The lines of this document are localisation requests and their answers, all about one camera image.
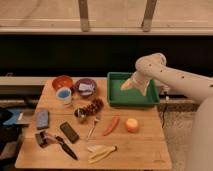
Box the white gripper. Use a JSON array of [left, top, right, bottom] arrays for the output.
[[121, 71, 151, 96]]

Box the orange apple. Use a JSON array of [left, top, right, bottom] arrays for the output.
[[125, 118, 139, 133]]

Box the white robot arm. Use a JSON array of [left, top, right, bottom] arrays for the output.
[[121, 53, 213, 171]]

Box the small metal cup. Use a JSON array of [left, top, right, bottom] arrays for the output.
[[74, 108, 86, 123]]

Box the blue white cup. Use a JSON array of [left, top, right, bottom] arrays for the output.
[[56, 87, 72, 106]]

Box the green plastic tray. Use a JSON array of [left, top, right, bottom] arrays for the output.
[[107, 72, 160, 107]]

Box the red chili pepper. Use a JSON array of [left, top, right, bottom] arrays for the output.
[[102, 116, 120, 136]]

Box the red grape bunch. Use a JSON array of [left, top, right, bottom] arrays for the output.
[[84, 99, 104, 115]]

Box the white crumpled paper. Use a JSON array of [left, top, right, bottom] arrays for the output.
[[78, 83, 95, 95]]

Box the purple bowl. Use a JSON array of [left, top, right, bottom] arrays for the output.
[[74, 78, 97, 98]]

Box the yellow banana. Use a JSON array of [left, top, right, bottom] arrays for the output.
[[87, 145, 117, 164]]

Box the orange bowl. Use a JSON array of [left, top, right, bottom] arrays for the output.
[[52, 75, 73, 91]]

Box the black remote control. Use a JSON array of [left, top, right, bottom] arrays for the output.
[[60, 122, 79, 143]]

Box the blue sponge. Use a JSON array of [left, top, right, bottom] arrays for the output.
[[36, 110, 49, 130]]

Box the blue object at left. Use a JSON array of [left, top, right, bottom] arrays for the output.
[[4, 108, 31, 125]]

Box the black handled knife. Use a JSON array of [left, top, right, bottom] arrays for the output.
[[55, 136, 78, 160]]

